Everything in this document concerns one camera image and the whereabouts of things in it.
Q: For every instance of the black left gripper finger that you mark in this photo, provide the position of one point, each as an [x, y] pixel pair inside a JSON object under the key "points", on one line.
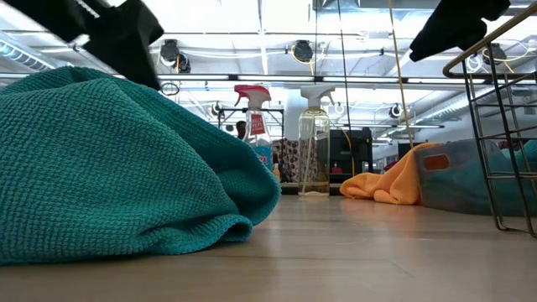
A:
{"points": [[126, 42]]}

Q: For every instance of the teal waffle microfiber towel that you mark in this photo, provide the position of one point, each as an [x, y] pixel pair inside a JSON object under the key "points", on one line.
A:
{"points": [[105, 168], [531, 152]]}

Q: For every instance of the orange microfiber towel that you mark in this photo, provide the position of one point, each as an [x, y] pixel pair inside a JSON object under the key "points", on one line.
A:
{"points": [[390, 184]]}

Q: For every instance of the red fabric item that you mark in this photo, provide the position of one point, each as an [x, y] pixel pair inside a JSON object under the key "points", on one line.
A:
{"points": [[390, 165]]}

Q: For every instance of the small orange bottle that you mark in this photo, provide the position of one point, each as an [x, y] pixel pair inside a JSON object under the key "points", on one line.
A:
{"points": [[275, 173]]}

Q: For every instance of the Windex spray bottle red trigger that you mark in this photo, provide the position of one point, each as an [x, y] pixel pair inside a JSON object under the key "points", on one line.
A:
{"points": [[257, 123]]}

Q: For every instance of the patterned brown fabric item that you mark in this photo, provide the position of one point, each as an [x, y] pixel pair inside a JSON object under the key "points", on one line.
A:
{"points": [[289, 155]]}

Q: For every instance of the black cabinet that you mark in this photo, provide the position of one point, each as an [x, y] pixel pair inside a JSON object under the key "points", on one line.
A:
{"points": [[356, 147], [405, 149]]}

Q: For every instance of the long ceiling light rail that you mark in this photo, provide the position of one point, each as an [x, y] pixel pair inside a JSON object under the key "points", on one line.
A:
{"points": [[272, 78]]}

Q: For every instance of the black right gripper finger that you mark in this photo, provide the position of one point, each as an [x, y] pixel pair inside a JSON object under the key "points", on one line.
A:
{"points": [[449, 35]]}

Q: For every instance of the clear spray bottle white trigger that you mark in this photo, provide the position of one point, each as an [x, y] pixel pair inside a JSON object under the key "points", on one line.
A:
{"points": [[314, 138]]}

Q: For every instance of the dark far counter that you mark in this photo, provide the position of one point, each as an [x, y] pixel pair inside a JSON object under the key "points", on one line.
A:
{"points": [[289, 189]]}

